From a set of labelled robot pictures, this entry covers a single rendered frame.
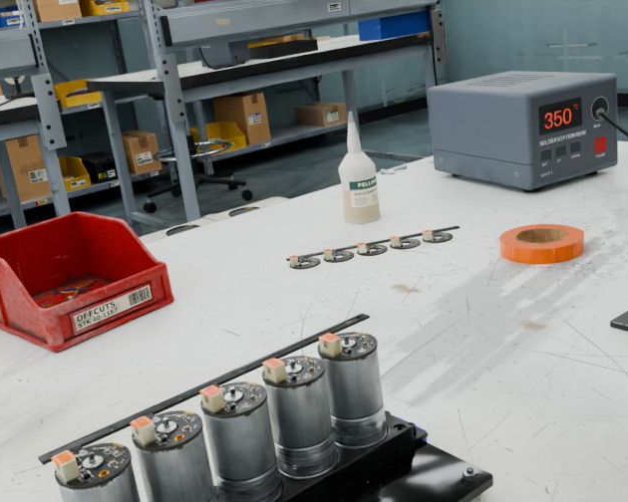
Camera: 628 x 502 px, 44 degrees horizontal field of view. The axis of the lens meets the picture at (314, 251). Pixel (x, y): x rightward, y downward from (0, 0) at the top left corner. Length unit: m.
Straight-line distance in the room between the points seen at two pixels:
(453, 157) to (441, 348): 0.40
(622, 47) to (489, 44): 1.12
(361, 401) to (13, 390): 0.25
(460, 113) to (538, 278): 0.29
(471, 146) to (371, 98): 5.29
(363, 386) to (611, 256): 0.31
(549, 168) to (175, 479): 0.55
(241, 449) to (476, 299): 0.26
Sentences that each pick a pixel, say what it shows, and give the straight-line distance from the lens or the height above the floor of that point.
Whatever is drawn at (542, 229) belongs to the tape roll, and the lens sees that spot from 0.62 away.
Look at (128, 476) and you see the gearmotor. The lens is 0.28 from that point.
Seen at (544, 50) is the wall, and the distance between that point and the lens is 6.00.
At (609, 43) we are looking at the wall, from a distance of 5.70.
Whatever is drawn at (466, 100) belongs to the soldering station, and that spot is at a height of 0.84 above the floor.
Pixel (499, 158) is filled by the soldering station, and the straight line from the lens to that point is 0.77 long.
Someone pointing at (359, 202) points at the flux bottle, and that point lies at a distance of 0.70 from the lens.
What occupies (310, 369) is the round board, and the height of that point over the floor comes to 0.81.
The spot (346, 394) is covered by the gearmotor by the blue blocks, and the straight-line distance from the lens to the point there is 0.32.
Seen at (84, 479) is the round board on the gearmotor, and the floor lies 0.81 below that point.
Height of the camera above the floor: 0.95
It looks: 18 degrees down
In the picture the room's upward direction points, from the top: 8 degrees counter-clockwise
